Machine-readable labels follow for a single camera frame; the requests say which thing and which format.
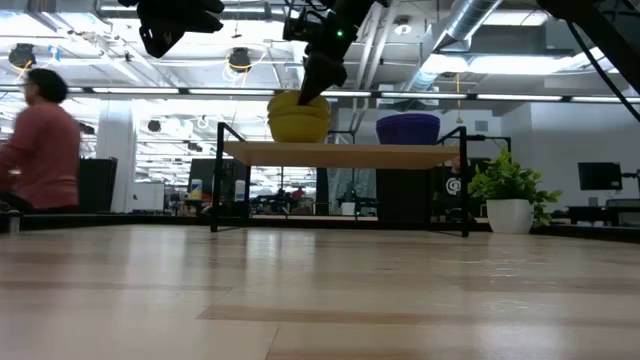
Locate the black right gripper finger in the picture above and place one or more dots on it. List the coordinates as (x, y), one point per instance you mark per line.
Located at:
(315, 80)
(336, 75)

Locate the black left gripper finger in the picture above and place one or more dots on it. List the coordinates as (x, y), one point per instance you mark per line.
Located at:
(200, 22)
(157, 42)

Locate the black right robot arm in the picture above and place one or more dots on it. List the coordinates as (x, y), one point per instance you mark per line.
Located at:
(600, 30)

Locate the black ceiling device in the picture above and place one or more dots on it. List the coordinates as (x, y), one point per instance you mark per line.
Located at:
(22, 55)
(240, 59)

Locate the wooden shelf with black legs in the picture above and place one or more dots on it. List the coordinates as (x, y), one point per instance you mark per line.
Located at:
(340, 155)

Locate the white column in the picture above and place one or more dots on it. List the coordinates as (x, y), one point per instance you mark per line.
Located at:
(116, 140)

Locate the dark cabinet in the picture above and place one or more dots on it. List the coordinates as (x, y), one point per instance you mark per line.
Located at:
(402, 195)

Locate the black screen behind shelf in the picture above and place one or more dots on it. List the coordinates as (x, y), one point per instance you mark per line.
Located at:
(205, 172)

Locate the black bin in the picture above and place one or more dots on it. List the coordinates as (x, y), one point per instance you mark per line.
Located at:
(97, 185)

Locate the person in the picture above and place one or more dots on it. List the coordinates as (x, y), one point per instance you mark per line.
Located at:
(452, 187)
(45, 150)

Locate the green plant in white pot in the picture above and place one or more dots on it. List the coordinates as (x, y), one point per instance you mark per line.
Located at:
(510, 200)

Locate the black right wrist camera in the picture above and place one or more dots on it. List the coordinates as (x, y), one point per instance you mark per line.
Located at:
(300, 27)

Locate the long ceiling light rail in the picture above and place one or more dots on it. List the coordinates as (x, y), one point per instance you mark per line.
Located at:
(150, 91)

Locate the silver ventilation duct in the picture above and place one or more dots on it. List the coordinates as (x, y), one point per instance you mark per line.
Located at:
(465, 20)

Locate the black wall monitor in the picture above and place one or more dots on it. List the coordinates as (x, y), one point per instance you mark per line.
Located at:
(600, 175)

